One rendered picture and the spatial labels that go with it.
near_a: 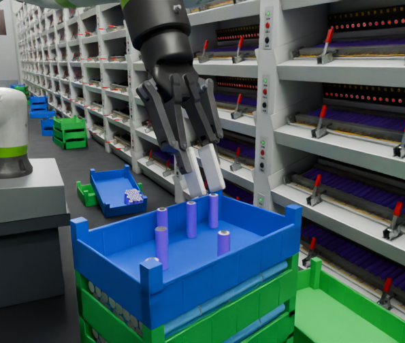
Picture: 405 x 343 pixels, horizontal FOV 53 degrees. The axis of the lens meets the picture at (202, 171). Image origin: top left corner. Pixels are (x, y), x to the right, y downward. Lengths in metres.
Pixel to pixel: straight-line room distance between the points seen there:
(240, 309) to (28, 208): 0.76
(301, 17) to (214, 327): 1.01
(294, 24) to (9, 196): 0.96
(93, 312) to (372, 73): 0.78
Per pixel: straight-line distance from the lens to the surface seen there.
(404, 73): 0.99
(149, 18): 0.61
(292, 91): 1.35
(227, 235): 0.58
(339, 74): 1.11
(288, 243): 0.67
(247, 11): 1.46
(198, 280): 0.53
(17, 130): 1.28
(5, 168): 1.29
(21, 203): 1.22
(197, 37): 1.94
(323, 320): 0.97
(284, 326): 0.74
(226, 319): 0.61
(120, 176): 2.21
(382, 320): 0.97
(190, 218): 0.71
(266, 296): 0.67
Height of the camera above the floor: 0.70
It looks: 15 degrees down
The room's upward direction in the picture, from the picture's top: straight up
